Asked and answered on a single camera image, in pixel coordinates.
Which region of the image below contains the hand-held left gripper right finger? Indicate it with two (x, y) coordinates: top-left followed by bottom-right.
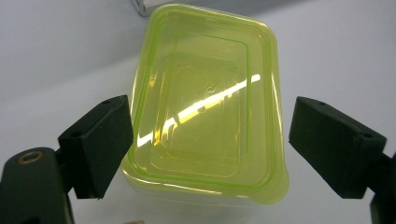
(288, 95), (388, 200)

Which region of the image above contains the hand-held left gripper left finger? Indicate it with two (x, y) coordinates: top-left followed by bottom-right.
(57, 94), (134, 200)

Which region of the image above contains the green lidded plastic container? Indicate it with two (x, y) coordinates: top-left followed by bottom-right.
(120, 3), (290, 206)

